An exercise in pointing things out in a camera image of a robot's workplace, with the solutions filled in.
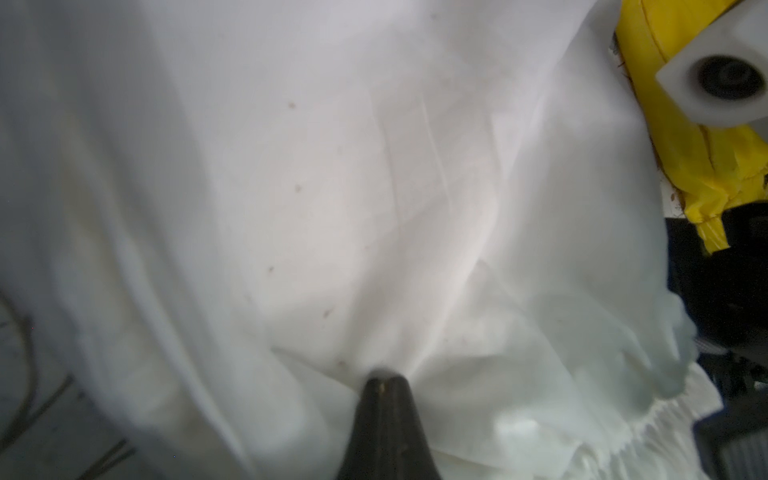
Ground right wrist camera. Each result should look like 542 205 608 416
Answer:
655 0 767 140

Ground white shorts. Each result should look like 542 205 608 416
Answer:
1 1 720 479

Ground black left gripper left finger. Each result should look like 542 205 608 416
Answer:
336 372 386 479

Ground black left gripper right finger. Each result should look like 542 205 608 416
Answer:
383 376 440 480

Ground floral table mat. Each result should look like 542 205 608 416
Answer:
1 295 163 480

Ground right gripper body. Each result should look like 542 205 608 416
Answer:
666 201 767 479

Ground yellow garment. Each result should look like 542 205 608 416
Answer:
616 0 768 254

